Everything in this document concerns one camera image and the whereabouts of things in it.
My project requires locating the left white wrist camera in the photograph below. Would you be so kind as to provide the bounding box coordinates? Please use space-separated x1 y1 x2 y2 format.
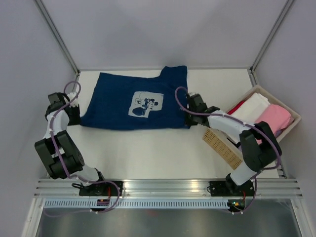
67 92 79 108

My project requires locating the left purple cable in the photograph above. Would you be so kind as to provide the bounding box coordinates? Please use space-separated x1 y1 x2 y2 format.
44 80 121 218

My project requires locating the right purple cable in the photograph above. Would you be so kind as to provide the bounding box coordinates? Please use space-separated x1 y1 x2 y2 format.
174 86 282 216

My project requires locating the red rolled t shirt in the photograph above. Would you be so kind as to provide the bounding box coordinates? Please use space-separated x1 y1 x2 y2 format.
227 100 245 115

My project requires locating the pink rolled t shirt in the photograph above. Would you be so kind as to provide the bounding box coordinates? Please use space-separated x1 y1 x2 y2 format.
254 104 293 135

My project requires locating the purple cable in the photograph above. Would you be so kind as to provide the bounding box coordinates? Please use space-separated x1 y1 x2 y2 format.
44 80 121 218
174 86 282 216

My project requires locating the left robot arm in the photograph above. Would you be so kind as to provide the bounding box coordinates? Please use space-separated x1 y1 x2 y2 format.
35 92 108 196

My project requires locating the purple rolled t shirt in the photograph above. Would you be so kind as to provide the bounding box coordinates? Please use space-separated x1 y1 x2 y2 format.
275 130 283 138

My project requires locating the white rolled t shirt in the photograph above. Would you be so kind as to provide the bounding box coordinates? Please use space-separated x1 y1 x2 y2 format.
232 92 270 122

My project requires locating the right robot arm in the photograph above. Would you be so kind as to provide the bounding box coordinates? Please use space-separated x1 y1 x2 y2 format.
175 92 282 195

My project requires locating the blue t shirt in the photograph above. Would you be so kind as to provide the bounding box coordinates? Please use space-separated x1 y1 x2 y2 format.
80 66 188 131

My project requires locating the aluminium frame rail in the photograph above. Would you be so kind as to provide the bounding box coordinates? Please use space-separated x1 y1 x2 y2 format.
34 179 303 199

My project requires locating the white slotted cable duct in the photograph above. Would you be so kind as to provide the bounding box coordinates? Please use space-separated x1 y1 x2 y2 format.
44 198 229 209

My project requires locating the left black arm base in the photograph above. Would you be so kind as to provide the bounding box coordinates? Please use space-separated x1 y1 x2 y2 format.
72 183 121 197

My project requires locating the wicker basket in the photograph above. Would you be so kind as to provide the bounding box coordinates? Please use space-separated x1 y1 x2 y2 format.
203 85 301 169

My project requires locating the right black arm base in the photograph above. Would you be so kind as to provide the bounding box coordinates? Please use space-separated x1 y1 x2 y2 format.
207 180 254 197

